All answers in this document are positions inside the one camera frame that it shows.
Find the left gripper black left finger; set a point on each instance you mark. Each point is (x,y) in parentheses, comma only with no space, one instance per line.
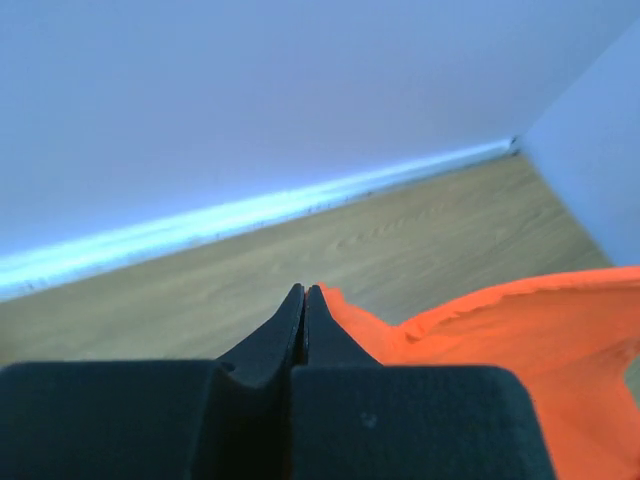
(220,418)

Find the orange t-shirt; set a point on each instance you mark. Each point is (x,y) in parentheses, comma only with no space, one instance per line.
(568,337)

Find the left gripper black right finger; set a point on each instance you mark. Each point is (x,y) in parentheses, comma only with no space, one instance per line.
(354,418)

